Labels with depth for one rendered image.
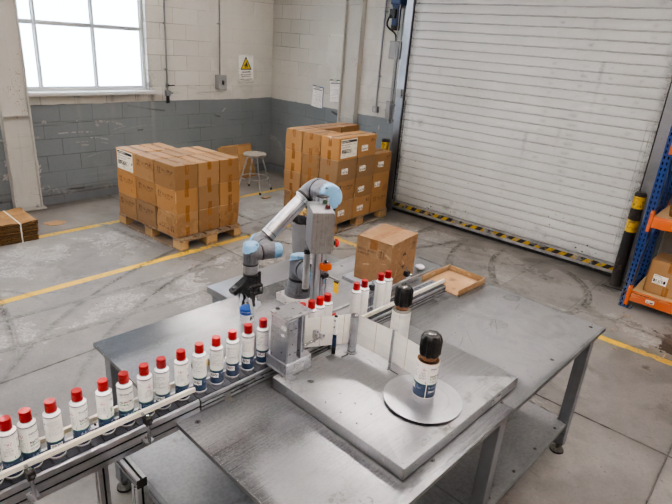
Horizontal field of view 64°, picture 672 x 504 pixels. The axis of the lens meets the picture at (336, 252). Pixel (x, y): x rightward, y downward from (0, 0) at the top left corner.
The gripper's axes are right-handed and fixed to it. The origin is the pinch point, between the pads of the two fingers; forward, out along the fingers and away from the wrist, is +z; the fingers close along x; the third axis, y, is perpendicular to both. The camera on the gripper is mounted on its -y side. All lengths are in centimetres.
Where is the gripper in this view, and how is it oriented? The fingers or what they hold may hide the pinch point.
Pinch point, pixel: (246, 311)
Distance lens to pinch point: 268.1
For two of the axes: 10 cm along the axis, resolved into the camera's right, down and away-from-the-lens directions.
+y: 6.6, -2.3, 7.1
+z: -0.7, 9.3, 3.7
